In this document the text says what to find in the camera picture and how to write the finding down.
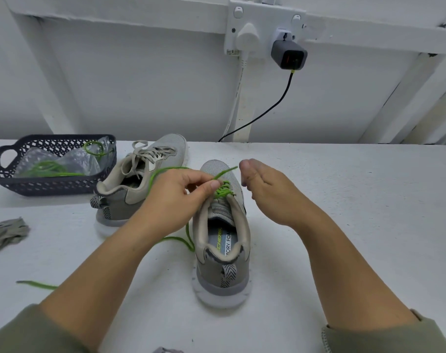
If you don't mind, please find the person's right forearm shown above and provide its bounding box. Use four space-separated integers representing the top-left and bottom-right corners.
300 213 446 353

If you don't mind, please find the person's left hand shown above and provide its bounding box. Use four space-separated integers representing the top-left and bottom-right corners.
127 169 223 240

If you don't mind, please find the white wall socket plate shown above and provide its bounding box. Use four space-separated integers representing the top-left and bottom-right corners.
224 0 307 57

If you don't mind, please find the person's left forearm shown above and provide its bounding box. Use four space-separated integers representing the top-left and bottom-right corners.
0 217 163 353

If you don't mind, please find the white cable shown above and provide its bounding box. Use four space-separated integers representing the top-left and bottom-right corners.
223 55 248 142

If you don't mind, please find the black cable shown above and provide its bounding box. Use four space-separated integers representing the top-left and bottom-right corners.
218 70 295 143

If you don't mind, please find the person's right hand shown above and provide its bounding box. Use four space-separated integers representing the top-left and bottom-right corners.
239 158 328 229

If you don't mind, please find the beige shoelace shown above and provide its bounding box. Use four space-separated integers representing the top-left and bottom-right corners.
127 141 178 174
0 217 30 253

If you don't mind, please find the gray sneaker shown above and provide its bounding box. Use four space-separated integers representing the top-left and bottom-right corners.
192 159 252 309
90 133 188 236

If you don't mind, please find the clear plastic bag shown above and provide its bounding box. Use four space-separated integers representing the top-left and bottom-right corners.
13 139 115 178

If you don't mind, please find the dark plastic lattice basket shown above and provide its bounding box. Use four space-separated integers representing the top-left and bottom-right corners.
0 134 117 196

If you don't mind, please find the gray charger adapter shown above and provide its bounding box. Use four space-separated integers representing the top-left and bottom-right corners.
271 33 308 71

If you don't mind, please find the green shoelace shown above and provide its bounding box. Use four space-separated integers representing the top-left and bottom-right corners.
17 139 110 178
17 166 240 291

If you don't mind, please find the white plug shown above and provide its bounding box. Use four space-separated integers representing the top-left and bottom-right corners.
236 23 262 54

